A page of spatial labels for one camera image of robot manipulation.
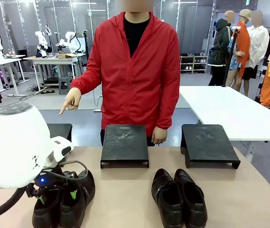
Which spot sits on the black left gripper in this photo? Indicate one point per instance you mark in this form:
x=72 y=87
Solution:
x=51 y=178

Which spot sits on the black leather buckle shoe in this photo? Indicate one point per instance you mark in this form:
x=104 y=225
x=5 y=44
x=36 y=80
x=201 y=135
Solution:
x=82 y=206

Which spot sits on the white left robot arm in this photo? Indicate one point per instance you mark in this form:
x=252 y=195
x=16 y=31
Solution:
x=18 y=142

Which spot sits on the person's right forearm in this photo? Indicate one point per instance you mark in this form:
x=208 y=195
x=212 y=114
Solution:
x=85 y=79

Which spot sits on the person's left forearm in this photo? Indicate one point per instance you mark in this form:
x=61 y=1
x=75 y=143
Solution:
x=167 y=107

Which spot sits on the black shoe stand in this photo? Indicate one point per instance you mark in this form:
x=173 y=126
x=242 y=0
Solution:
x=61 y=133
x=208 y=145
x=124 y=145

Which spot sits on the person in red jacket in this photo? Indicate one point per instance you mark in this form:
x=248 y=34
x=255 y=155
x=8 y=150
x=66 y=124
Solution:
x=137 y=83

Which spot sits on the person's right hand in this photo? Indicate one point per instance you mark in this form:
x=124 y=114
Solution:
x=73 y=99

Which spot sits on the person's left hand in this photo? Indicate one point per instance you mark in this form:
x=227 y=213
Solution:
x=160 y=135

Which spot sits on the white floor power strip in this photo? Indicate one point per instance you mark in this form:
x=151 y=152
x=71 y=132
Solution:
x=16 y=95

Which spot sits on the grey plastic stool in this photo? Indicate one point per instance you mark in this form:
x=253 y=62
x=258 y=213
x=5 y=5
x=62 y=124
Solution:
x=66 y=85

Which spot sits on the white workbench with robots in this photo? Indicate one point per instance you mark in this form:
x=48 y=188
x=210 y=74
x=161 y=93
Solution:
x=51 y=59

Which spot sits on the flat cardboard box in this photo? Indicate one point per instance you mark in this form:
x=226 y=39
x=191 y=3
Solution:
x=66 y=56

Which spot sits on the white desk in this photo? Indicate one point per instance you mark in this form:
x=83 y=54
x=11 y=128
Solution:
x=4 y=60

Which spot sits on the wooden shoe rack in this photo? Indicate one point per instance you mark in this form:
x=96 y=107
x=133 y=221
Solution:
x=193 y=63

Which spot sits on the large white table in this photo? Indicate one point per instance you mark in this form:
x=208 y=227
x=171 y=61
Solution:
x=232 y=111

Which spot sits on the mannequin in dark green jacket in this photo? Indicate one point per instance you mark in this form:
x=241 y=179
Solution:
x=221 y=45

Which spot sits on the mannequin in orange top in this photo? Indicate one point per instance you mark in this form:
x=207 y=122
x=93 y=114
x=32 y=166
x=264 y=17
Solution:
x=240 y=47

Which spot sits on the mannequin in white shirt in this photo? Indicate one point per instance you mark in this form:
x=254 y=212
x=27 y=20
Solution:
x=258 y=47

